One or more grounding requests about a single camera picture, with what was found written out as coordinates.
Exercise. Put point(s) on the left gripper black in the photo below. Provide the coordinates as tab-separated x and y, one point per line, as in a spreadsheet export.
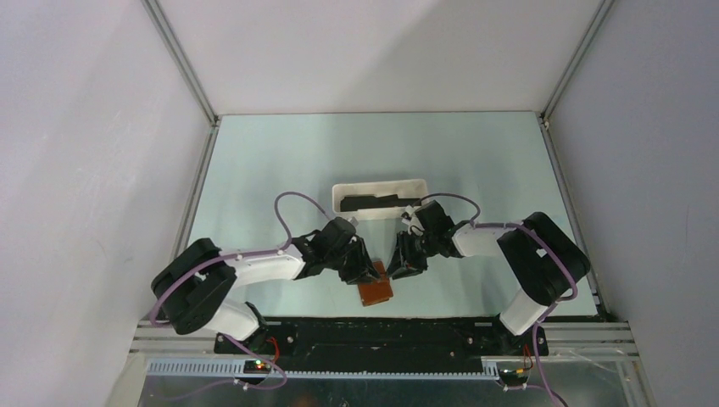
362	270

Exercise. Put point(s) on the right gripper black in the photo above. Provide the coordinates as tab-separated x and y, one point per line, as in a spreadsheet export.
404	264

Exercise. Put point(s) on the brown leather card holder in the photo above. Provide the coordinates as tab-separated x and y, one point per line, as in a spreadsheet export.
376	292

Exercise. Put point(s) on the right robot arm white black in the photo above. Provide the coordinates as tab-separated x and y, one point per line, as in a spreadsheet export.
546	263

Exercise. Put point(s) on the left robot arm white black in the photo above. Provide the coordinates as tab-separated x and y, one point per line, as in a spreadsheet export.
194	291

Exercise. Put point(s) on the white plastic tray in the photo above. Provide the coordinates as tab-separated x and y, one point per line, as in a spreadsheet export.
410	188

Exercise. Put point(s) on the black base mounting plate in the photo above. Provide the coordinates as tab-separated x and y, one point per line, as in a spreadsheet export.
394	345

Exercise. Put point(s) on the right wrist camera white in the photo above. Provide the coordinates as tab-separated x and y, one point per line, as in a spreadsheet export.
411	221

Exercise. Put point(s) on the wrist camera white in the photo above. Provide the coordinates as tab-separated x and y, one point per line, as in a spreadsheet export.
353	222
411	221

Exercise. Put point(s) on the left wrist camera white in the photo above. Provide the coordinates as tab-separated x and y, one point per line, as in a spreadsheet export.
353	222

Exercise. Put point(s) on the right aluminium frame post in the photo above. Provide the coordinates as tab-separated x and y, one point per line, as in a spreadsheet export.
553	123

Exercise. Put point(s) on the aluminium frame post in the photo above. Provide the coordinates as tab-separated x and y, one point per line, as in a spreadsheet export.
553	123
200	143

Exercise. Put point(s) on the left aluminium frame post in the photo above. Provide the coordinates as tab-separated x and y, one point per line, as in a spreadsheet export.
200	143

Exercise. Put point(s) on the white slotted cable duct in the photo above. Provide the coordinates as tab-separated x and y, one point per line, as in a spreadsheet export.
239	369

